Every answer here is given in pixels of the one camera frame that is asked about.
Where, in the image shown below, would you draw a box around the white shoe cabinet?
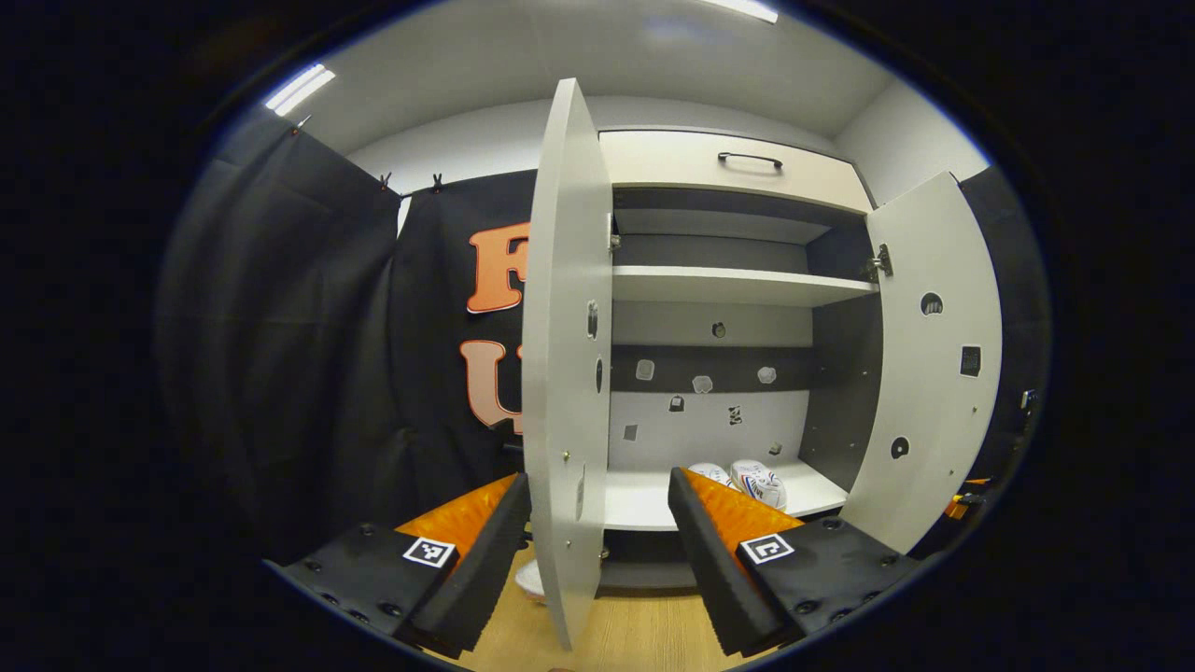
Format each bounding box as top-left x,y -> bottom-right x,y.
597,129 -> 883,589

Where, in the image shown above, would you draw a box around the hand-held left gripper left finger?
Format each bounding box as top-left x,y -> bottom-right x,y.
266,471 -> 533,659

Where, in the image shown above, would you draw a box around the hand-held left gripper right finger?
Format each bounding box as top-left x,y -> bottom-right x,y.
668,467 -> 925,659

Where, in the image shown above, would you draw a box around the white cabinet drawer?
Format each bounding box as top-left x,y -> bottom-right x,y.
597,129 -> 874,214

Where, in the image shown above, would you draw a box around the white shoe cabinet door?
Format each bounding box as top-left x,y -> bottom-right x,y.
840,171 -> 1003,554
521,77 -> 615,651

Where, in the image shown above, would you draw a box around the ceiling light panel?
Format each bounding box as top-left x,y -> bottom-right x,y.
705,0 -> 780,24
264,63 -> 337,117

